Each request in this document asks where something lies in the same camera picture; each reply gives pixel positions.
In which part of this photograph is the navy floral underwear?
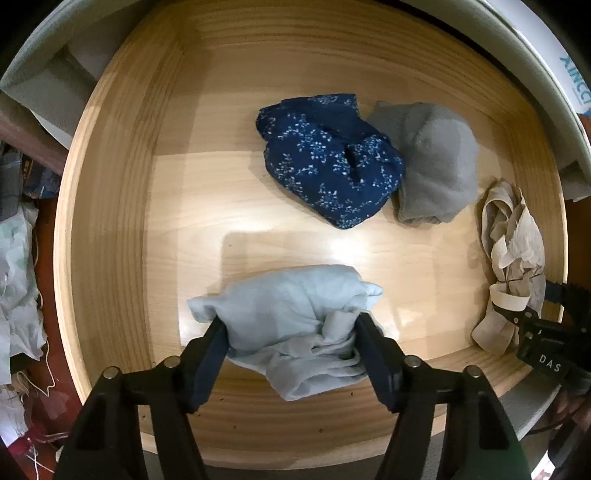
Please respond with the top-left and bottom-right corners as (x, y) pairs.
(256, 93), (405, 230)

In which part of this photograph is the pale blue underwear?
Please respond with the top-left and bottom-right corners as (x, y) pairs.
(187, 265), (383, 401)

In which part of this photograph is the cream beige strappy underwear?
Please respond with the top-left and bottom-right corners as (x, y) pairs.
(472, 179), (546, 355)

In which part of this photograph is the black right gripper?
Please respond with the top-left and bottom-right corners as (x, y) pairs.
(492, 281), (590, 395)

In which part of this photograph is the grey underwear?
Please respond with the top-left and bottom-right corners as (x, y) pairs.
(367, 101), (479, 225)

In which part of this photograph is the white floral fabric pile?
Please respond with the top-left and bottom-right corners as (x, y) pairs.
(0, 203), (47, 385)

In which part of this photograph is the wooden drawer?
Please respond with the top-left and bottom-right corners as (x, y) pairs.
(54, 1), (568, 397)

